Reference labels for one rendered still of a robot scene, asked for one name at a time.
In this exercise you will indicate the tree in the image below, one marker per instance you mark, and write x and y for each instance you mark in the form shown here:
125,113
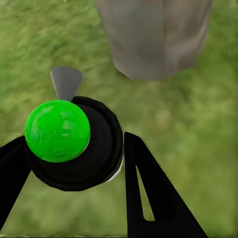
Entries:
154,39

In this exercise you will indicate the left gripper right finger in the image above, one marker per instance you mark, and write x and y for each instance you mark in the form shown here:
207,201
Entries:
173,218

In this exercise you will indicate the pesticide atomizer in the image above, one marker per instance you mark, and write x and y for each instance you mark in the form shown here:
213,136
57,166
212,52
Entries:
73,143

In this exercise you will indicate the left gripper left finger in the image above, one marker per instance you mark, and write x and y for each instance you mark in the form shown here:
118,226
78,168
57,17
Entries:
14,170

